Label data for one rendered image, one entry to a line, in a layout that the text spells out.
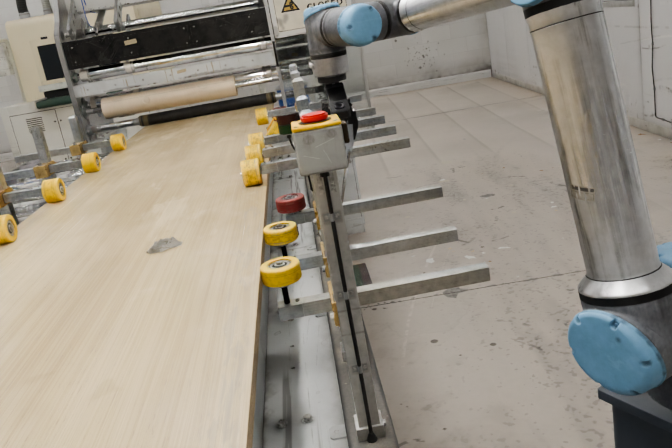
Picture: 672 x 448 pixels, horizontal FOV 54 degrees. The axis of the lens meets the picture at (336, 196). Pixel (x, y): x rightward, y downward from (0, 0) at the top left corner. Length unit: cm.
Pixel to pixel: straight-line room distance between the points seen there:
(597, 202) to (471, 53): 962
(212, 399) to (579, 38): 73
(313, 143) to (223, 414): 38
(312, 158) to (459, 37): 972
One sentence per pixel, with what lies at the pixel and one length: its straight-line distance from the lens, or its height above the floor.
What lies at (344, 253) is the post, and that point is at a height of 102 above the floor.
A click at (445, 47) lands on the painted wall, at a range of 1057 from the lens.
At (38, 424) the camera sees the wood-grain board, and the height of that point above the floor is 90.
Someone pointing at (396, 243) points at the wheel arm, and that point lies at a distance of 159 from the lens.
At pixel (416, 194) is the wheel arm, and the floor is 85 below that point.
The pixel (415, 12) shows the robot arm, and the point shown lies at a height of 133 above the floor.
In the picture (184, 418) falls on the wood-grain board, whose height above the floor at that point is 90.
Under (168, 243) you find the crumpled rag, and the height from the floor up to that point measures 91.
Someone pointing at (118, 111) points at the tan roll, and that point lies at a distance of 415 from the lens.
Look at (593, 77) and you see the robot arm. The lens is 106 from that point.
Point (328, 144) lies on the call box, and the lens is 93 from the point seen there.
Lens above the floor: 136
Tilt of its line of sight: 15 degrees down
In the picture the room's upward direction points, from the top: 10 degrees counter-clockwise
